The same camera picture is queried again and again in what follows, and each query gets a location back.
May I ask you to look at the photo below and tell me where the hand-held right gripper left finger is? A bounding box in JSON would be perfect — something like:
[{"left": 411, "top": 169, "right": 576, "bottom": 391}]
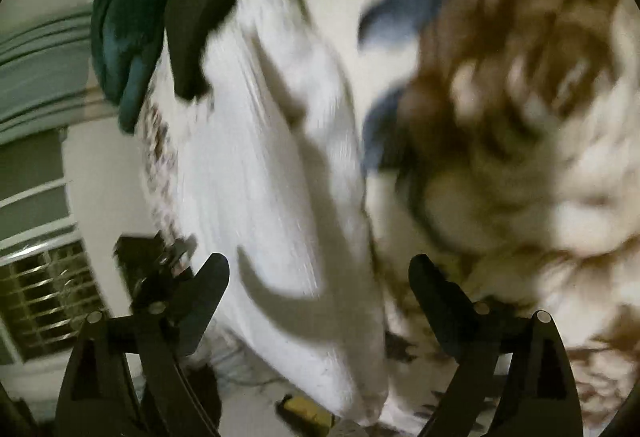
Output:
[{"left": 55, "top": 253, "right": 231, "bottom": 437}]

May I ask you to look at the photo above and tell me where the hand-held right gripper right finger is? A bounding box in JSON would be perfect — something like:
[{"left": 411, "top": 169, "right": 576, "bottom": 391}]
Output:
[{"left": 407, "top": 254, "right": 583, "bottom": 437}]

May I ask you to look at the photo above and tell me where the white knit sweater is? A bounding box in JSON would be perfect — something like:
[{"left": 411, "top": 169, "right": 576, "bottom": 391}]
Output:
[{"left": 165, "top": 0, "right": 392, "bottom": 428}]

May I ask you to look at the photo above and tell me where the yellow object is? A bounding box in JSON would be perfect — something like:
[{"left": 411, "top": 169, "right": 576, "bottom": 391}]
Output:
[{"left": 277, "top": 394, "right": 333, "bottom": 428}]

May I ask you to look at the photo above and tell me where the bed with floral sheet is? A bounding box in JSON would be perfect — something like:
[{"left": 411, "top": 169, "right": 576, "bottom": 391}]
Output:
[{"left": 135, "top": 0, "right": 637, "bottom": 437}]

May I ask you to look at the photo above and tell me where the dark green blanket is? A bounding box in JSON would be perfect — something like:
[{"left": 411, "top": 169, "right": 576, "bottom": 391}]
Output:
[{"left": 91, "top": 0, "right": 193, "bottom": 134}]

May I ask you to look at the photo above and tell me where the black folded garment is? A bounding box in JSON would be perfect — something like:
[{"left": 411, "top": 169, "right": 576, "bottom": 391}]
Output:
[{"left": 165, "top": 0, "right": 381, "bottom": 100}]

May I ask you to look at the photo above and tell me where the window with white frame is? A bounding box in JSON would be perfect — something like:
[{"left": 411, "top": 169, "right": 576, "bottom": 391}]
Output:
[{"left": 0, "top": 127, "right": 108, "bottom": 363}]

